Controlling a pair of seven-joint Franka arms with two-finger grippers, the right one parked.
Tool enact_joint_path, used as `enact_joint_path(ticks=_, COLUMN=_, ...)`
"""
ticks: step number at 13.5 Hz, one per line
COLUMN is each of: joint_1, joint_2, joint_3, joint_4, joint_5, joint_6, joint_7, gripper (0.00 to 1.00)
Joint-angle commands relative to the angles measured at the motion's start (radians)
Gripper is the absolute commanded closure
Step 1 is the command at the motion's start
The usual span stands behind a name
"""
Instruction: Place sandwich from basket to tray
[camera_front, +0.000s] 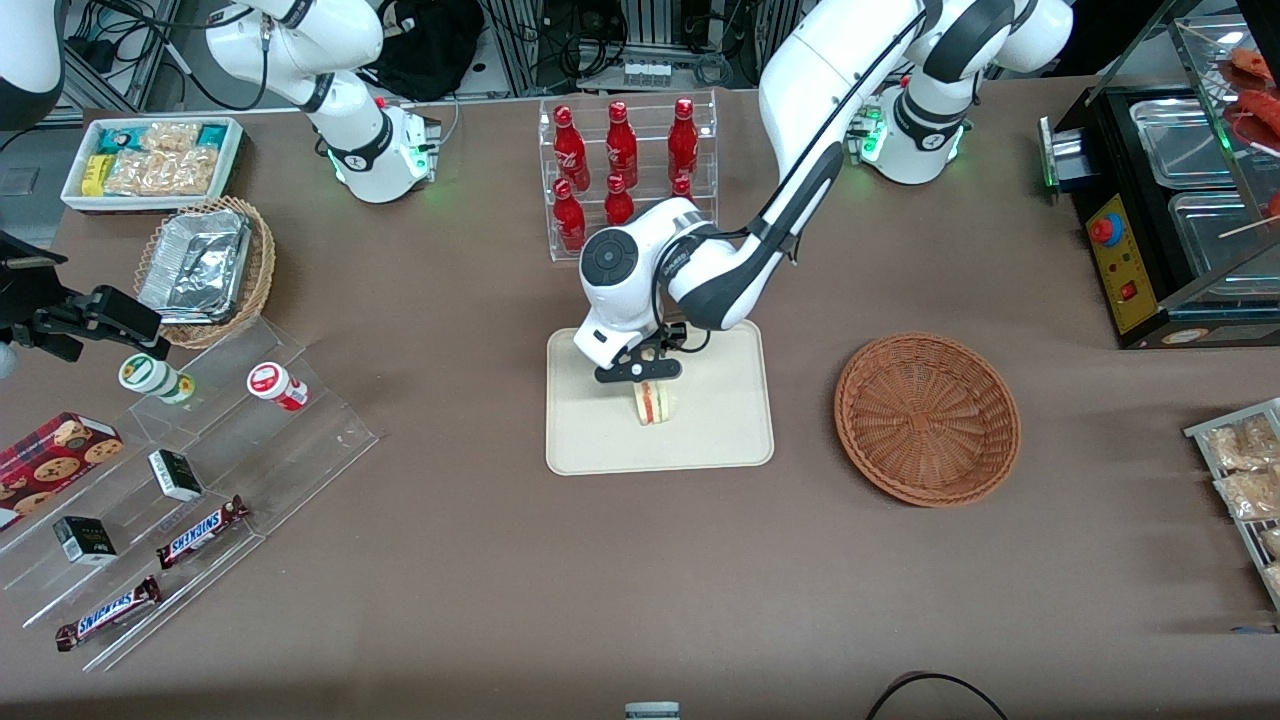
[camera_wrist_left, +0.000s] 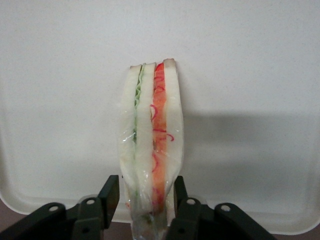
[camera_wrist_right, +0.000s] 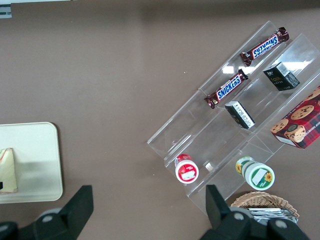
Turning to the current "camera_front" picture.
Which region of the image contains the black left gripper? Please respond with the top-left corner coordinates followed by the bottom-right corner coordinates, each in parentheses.
top-left (595, 322), bottom-right (713, 386)

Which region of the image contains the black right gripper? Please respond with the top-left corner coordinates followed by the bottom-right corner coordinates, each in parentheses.
top-left (0, 232), bottom-right (172, 363)

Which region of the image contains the triangular sandwich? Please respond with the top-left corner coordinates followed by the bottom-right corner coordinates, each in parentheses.
top-left (633, 378), bottom-right (674, 427)

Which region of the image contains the aluminium foil tray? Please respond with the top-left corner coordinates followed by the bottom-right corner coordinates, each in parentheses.
top-left (137, 208), bottom-right (252, 326)

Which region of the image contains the beige rectangular tray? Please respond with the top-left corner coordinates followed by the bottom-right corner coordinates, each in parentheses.
top-left (545, 319), bottom-right (776, 477)

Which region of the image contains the tan wicker basket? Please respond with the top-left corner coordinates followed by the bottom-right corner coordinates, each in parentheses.
top-left (133, 196), bottom-right (277, 350)

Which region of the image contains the round brown wicker basket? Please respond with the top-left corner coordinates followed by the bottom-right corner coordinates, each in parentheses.
top-left (834, 332), bottom-right (1022, 508)

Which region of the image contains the grey metal snack tray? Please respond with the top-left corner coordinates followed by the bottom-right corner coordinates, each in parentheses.
top-left (1184, 398), bottom-right (1280, 613)

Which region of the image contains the green lid white cup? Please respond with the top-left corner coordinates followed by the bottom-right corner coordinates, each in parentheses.
top-left (118, 353), bottom-right (196, 405)

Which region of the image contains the white snack bin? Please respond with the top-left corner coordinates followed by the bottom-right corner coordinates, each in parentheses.
top-left (60, 116), bottom-right (246, 214)

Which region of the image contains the red lid white cup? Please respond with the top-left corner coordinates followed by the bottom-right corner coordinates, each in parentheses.
top-left (247, 362), bottom-right (310, 412)

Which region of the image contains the small black box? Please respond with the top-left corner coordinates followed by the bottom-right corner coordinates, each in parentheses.
top-left (52, 516), bottom-right (118, 566)
top-left (148, 449), bottom-right (204, 502)

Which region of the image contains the large clear cracker pack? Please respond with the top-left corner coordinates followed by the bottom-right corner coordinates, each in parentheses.
top-left (103, 148), bottom-right (219, 197)

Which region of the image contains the red cookie box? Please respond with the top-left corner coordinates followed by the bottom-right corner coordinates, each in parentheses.
top-left (0, 412), bottom-right (125, 533)

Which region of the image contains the clear acrylic stepped display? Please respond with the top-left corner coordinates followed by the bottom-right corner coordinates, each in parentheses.
top-left (0, 318), bottom-right (379, 673)

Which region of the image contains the small clear cracker pack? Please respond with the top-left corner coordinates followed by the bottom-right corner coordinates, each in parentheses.
top-left (140, 122), bottom-right (201, 153)

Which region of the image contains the snickers bar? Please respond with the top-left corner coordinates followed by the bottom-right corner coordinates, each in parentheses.
top-left (55, 576), bottom-right (163, 652)
top-left (156, 495), bottom-right (251, 570)

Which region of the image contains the clear acrylic bottle rack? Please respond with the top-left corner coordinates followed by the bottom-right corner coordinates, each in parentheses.
top-left (538, 90), bottom-right (719, 263)

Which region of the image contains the black bag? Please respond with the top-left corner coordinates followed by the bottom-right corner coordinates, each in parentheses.
top-left (362, 0), bottom-right (486, 102)

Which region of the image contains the black hot food case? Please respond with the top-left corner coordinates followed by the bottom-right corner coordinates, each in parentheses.
top-left (1038, 0), bottom-right (1280, 350)

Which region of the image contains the steel food pan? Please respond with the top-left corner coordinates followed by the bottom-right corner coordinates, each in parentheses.
top-left (1168, 190), bottom-right (1280, 302)
top-left (1130, 97), bottom-right (1247, 190)

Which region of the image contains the red sausage skewer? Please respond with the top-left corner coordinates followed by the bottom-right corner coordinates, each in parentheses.
top-left (1230, 90), bottom-right (1280, 153)

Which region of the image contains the black cable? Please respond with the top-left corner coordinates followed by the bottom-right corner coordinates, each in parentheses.
top-left (865, 672), bottom-right (1011, 720)

